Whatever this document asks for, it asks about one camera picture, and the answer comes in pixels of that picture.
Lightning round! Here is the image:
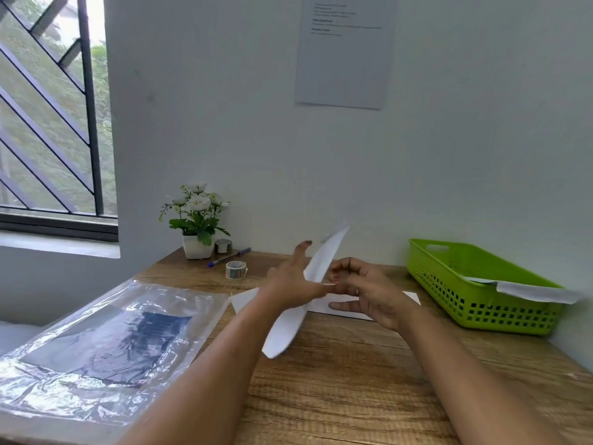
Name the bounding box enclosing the artificial white flower plant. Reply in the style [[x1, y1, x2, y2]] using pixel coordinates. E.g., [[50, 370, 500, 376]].
[[159, 182, 231, 246]]

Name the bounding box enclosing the person's left forearm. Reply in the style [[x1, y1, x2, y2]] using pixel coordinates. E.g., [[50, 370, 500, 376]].
[[118, 292, 299, 445]]

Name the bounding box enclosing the black window frame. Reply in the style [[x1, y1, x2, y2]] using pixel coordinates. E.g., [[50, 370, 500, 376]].
[[0, 208, 120, 243]]

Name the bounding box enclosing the person's left hand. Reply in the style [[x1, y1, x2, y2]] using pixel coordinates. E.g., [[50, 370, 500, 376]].
[[259, 240, 338, 315]]

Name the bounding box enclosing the blue pen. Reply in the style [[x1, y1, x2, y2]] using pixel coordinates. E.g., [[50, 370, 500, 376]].
[[207, 247, 251, 268]]

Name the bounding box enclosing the white square flower pot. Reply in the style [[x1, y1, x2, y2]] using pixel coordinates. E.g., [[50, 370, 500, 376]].
[[182, 233, 217, 260]]

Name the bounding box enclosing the clear plastic bag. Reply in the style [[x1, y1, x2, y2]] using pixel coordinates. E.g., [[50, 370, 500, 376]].
[[0, 279, 231, 427]]

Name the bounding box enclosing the person's right hand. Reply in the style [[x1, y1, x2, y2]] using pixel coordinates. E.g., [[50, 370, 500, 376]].
[[326, 257, 409, 333]]

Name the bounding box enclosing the white envelope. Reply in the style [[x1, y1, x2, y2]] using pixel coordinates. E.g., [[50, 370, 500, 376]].
[[230, 287, 421, 322]]

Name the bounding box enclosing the dark blue folded garment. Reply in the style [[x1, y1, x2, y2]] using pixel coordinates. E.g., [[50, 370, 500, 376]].
[[21, 310, 193, 386]]

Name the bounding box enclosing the white paper sheet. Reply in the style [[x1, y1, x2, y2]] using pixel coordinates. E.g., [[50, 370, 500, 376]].
[[262, 221, 351, 359]]

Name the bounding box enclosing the white printed wall notice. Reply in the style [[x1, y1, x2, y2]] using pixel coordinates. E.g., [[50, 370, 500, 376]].
[[295, 0, 399, 110]]

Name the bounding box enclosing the white folded paper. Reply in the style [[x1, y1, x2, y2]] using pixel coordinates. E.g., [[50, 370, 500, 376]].
[[463, 275, 585, 305]]

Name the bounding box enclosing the black metal window grille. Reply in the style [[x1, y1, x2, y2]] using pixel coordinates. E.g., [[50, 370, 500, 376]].
[[0, 0, 105, 216]]

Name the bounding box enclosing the person's right forearm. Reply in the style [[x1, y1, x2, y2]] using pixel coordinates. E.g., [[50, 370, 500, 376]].
[[375, 309, 563, 445]]

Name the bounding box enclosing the green plastic basket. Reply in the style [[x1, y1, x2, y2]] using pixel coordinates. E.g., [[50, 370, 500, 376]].
[[407, 238, 567, 337]]

